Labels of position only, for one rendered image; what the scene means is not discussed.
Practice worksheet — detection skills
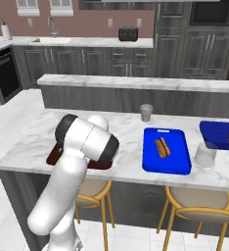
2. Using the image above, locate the grey cup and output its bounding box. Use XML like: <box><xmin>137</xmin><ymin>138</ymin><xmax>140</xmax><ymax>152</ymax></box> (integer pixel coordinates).
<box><xmin>139</xmin><ymin>103</ymin><xmax>155</xmax><ymax>123</ymax></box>

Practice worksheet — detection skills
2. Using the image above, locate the dark red tray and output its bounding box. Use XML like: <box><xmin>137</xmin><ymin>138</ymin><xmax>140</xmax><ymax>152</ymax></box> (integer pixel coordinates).
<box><xmin>45</xmin><ymin>142</ymin><xmax>114</xmax><ymax>171</ymax></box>

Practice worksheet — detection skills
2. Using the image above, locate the black toaster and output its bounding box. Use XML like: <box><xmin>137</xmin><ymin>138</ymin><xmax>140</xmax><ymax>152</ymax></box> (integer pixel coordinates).
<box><xmin>117</xmin><ymin>25</ymin><xmax>139</xmax><ymax>42</ymax></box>

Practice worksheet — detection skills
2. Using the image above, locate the sink with chrome tap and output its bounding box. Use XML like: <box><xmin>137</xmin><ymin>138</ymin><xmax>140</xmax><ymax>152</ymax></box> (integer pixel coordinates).
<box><xmin>29</xmin><ymin>16</ymin><xmax>72</xmax><ymax>45</ymax></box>

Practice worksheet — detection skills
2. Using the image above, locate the grey tall cupboard unit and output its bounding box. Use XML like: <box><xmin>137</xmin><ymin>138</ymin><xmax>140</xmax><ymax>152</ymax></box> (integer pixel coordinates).
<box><xmin>153</xmin><ymin>0</ymin><xmax>229</xmax><ymax>80</ymax></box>

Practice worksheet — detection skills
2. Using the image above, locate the white framed window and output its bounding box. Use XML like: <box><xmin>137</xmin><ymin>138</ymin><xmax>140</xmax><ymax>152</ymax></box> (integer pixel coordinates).
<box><xmin>49</xmin><ymin>0</ymin><xmax>74</xmax><ymax>18</ymax></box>
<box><xmin>16</xmin><ymin>0</ymin><xmax>41</xmax><ymax>18</ymax></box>

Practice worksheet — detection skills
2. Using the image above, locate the white paper towel roll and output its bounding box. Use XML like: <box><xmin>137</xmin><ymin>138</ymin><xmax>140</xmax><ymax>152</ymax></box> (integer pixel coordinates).
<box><xmin>0</xmin><ymin>19</ymin><xmax>13</xmax><ymax>41</ymax></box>

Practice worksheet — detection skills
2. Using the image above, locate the black built-in oven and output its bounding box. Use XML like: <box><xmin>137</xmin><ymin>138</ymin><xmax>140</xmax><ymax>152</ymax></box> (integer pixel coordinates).
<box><xmin>188</xmin><ymin>0</ymin><xmax>229</xmax><ymax>27</ymax></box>

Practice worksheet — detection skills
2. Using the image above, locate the black dishwasher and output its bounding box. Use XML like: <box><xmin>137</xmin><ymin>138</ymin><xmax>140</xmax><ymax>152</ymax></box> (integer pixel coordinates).
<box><xmin>0</xmin><ymin>46</ymin><xmax>23</xmax><ymax>106</ymax></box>

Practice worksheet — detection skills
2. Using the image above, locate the grey base cupboard run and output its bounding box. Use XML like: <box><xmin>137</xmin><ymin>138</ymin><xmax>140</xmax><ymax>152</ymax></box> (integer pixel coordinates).
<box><xmin>13</xmin><ymin>44</ymin><xmax>158</xmax><ymax>90</ymax></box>

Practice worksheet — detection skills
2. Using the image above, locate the blue tray with handle slot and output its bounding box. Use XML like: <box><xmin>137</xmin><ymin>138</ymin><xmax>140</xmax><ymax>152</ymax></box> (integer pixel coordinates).
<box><xmin>141</xmin><ymin>126</ymin><xmax>193</xmax><ymax>176</ymax></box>

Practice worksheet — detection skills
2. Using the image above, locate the translucent white cup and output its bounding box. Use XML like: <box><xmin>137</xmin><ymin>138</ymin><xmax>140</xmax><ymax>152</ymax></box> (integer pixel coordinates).
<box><xmin>194</xmin><ymin>141</ymin><xmax>218</xmax><ymax>169</ymax></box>

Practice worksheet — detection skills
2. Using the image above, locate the brown hot dog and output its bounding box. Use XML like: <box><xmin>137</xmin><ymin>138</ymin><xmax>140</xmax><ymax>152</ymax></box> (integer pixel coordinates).
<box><xmin>154</xmin><ymin>136</ymin><xmax>171</xmax><ymax>160</ymax></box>

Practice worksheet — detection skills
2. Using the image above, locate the yellow stool with beige seat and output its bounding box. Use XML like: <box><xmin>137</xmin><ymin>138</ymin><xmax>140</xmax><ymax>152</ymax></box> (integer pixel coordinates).
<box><xmin>73</xmin><ymin>178</ymin><xmax>116</xmax><ymax>251</ymax></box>
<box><xmin>156</xmin><ymin>185</ymin><xmax>229</xmax><ymax>251</ymax></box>

